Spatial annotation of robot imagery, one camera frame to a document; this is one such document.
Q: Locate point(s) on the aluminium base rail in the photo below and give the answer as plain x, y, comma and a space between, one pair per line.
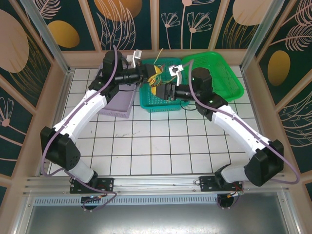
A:
156, 182

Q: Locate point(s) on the green plastic basket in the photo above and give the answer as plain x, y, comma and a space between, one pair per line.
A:
224, 73

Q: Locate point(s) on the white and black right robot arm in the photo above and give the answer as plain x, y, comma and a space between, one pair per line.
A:
236, 126

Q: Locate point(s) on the grey metal shelf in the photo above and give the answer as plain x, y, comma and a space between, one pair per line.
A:
156, 219

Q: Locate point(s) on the teal plastic basket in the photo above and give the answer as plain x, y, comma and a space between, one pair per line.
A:
146, 98

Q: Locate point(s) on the aluminium frame post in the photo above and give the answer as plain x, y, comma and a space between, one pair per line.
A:
258, 36
48, 41

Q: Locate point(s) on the purple plastic basket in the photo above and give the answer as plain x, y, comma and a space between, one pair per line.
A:
122, 102

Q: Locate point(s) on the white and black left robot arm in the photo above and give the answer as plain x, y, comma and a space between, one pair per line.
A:
80, 114

